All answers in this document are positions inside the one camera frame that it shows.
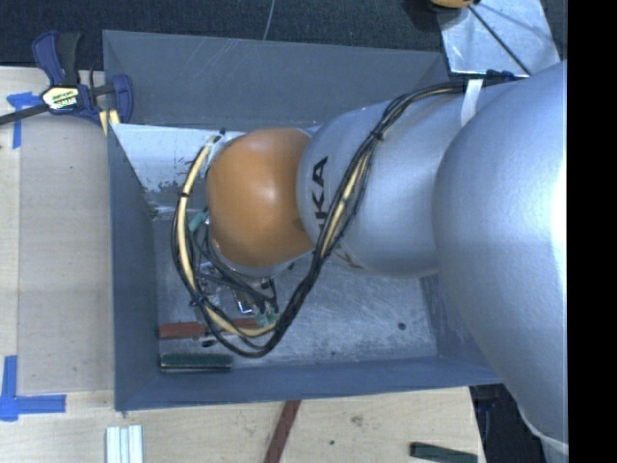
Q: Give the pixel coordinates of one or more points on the red-brown flat block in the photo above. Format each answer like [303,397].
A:
[281,434]
[180,330]

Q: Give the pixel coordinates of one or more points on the dark green flat block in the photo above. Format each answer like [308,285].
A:
[441,453]
[195,362]

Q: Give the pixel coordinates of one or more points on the grey metal bin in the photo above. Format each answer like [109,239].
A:
[366,316]

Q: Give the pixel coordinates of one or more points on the pale wood board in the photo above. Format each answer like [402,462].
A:
[62,258]

